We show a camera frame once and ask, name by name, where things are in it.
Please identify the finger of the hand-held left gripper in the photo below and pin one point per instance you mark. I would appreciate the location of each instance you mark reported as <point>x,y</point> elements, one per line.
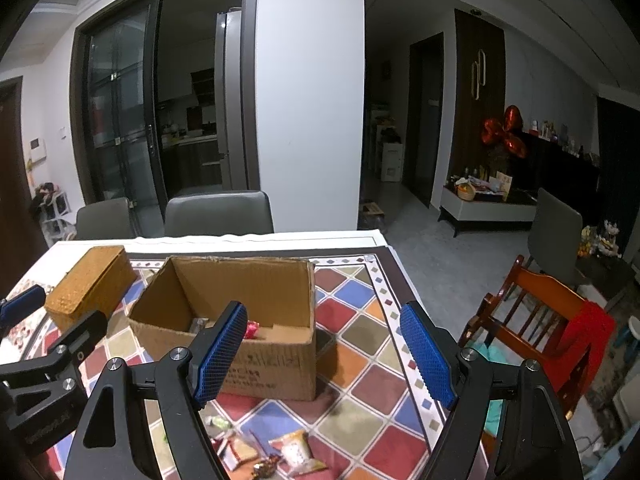
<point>80,340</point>
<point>22,304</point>

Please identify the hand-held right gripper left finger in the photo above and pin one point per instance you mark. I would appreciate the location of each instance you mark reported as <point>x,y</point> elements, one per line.
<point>220,355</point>

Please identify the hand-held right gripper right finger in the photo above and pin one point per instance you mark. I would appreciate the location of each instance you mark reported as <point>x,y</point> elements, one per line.
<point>427,355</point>

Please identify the grey snack packet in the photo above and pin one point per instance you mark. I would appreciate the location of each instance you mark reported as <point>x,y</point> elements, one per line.
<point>200,323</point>

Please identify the pink candy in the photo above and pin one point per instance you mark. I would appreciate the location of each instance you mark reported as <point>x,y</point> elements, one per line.
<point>252,329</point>

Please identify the green candy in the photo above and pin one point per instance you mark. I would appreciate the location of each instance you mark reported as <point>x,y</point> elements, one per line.
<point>217,422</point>

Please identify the clear bread snack packet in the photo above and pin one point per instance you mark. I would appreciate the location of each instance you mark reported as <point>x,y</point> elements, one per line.
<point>237,452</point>

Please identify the gold snack packet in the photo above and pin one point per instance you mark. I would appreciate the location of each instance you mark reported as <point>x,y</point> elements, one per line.
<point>265,469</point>

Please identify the orange white snack packet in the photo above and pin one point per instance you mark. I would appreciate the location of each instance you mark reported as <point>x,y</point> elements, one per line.
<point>296,452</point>

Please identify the woven wicker box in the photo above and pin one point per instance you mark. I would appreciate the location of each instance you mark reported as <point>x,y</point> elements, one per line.
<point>90,280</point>

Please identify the colourful diamond patterned tablecloth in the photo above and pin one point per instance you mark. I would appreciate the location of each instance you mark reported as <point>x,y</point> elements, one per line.
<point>360,340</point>

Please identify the teal cloth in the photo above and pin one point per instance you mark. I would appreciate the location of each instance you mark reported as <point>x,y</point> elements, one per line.
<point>492,410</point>

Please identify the white shelf unit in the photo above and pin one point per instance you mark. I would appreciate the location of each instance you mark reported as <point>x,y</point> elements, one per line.
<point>50,210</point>

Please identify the wooden child chair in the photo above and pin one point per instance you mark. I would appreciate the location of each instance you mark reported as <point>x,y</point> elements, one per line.
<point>530,320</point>

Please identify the narrow grey dining chair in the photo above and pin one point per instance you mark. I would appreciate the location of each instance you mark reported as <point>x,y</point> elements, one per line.
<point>102,217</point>

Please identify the brown wooden door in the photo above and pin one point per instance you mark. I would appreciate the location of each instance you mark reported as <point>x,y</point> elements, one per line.
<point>10,175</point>

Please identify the wide grey dining chair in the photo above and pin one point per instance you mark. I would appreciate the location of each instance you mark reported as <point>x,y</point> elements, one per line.
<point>220,212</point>

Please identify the red cloth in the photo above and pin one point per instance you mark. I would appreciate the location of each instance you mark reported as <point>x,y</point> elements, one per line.
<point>582,345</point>

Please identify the low white cabinet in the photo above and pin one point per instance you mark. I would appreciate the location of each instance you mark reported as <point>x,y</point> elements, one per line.
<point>492,208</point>

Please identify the fruit basket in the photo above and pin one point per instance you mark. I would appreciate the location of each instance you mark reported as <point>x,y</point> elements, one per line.
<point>466,190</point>

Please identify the grey chair with black legs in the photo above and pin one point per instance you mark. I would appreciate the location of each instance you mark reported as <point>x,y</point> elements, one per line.
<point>555,240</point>

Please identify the white hallway cabinet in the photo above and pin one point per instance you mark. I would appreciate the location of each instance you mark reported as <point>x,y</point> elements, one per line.
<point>392,160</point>

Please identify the blue stool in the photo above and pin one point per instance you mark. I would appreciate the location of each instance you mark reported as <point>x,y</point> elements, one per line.
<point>631,332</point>

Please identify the flower bouquet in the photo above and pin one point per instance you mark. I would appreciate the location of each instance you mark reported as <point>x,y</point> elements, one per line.
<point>600,240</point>

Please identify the sliding glass door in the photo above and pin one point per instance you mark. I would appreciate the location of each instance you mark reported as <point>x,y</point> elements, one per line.
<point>120,110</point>

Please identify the dark sideboard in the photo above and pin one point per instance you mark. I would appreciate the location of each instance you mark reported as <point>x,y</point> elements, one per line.
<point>555,170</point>

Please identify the red foil balloons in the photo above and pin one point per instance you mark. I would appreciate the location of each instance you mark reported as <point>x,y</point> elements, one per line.
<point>505,132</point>

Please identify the dark hallway door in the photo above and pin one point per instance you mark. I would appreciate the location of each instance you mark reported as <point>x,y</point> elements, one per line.
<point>425,115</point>

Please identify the silver refrigerator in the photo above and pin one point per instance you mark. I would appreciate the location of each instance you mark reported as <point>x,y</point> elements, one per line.
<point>227,100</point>

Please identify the white wall intercom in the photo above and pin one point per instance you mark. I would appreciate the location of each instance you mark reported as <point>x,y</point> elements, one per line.
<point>37,150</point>

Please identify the gold wall ornament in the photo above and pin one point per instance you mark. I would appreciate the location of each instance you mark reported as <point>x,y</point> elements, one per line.
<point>480,75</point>

